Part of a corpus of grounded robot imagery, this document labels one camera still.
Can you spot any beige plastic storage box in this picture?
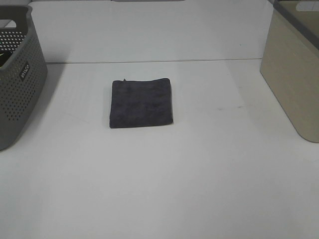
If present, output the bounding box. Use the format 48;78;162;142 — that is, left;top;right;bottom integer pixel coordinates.
260;0;319;143

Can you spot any grey perforated plastic basket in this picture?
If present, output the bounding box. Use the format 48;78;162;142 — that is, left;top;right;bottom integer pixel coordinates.
0;5;48;150

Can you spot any dark grey towel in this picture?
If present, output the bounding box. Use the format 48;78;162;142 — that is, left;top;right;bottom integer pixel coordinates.
109;78;173;128

